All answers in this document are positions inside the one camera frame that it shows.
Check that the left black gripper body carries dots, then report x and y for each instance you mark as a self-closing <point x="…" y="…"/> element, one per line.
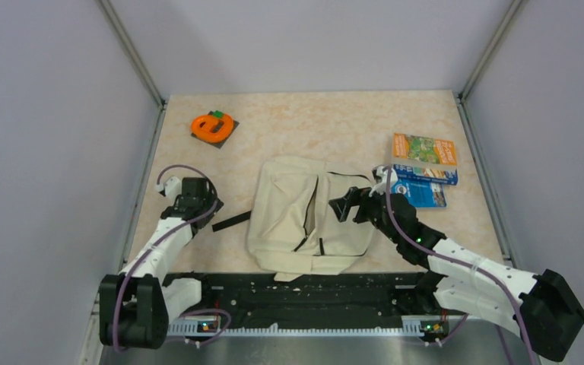
<point x="207" y="202"/>

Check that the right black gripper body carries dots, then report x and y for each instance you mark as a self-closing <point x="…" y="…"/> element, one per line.
<point x="370" y="208"/>

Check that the cream canvas backpack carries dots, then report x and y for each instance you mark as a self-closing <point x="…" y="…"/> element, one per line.
<point x="292" y="229"/>

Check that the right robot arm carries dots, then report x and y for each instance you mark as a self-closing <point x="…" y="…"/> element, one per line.
<point x="541" y="308"/>

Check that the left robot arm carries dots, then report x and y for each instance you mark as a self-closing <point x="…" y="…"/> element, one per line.
<point x="136" y="304"/>

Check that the blue book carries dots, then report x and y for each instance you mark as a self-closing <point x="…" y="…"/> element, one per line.
<point x="423" y="188"/>

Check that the orange green book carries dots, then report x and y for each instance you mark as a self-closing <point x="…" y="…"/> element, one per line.
<point x="424" y="152"/>

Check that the dark square mat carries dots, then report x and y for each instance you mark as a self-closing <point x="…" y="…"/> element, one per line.
<point x="219" y="136"/>

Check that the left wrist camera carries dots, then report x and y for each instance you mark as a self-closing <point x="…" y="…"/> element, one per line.
<point x="171" y="188"/>

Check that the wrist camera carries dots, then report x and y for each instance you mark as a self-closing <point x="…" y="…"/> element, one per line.
<point x="385" y="177"/>
<point x="171" y="188"/>

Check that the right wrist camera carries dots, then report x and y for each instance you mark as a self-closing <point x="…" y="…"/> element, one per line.
<point x="385" y="177"/>

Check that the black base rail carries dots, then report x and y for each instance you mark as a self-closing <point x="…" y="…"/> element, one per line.
<point x="346" y="301"/>

